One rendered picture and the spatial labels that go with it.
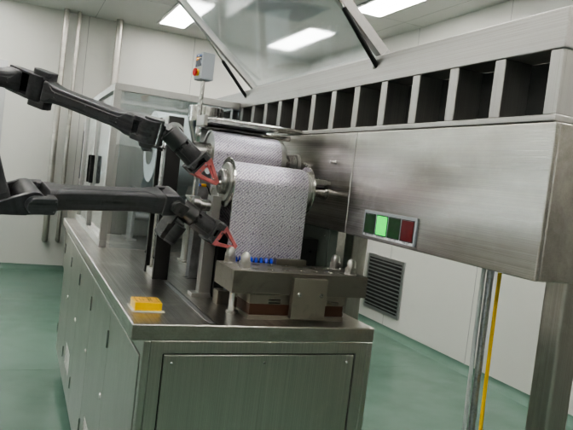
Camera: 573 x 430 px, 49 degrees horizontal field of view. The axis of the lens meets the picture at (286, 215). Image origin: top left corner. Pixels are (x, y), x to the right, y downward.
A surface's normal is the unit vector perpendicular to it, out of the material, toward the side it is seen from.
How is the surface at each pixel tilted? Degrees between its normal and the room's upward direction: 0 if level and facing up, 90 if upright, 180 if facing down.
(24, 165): 90
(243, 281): 90
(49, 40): 90
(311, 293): 90
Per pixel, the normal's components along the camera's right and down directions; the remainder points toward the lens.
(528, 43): -0.91, -0.09
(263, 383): 0.39, 0.10
